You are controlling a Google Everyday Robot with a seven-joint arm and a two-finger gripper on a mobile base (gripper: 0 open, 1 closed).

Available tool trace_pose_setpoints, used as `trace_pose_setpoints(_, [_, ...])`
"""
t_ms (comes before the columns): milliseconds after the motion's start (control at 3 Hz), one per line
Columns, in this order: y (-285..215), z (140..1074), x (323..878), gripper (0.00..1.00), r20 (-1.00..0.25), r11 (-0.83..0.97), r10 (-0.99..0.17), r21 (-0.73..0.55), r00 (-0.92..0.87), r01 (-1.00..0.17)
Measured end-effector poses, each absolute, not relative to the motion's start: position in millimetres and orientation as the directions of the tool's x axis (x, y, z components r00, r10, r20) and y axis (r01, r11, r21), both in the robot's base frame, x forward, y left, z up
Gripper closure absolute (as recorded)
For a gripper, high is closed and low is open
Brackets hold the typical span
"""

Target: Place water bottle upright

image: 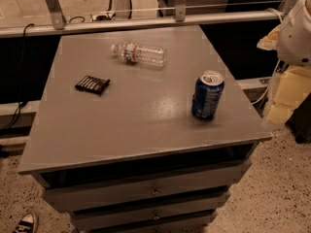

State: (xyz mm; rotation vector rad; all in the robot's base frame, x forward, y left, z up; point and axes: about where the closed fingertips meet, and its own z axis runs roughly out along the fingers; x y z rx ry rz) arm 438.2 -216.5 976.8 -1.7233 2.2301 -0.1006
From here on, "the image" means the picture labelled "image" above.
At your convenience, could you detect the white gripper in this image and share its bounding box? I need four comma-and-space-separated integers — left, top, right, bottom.
257, 0, 311, 124

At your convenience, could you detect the clear plastic water bottle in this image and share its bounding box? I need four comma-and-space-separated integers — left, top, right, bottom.
111, 42, 166, 67

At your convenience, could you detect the blue soda can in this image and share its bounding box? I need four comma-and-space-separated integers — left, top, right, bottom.
191, 70, 225, 120

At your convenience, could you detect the grey drawer cabinet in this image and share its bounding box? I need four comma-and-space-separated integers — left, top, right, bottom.
18, 26, 270, 233

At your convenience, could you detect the white power strip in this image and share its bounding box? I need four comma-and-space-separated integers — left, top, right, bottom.
90, 13, 116, 21

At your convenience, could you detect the black and white sneaker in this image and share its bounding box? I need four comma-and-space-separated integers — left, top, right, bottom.
13, 212, 38, 233

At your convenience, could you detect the white cable on right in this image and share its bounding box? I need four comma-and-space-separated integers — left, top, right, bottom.
251, 59, 282, 106

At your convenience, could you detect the metal railing frame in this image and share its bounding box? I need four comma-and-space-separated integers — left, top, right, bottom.
0, 0, 297, 38

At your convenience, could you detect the black cable on left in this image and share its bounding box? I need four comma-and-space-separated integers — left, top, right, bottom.
0, 22, 35, 138

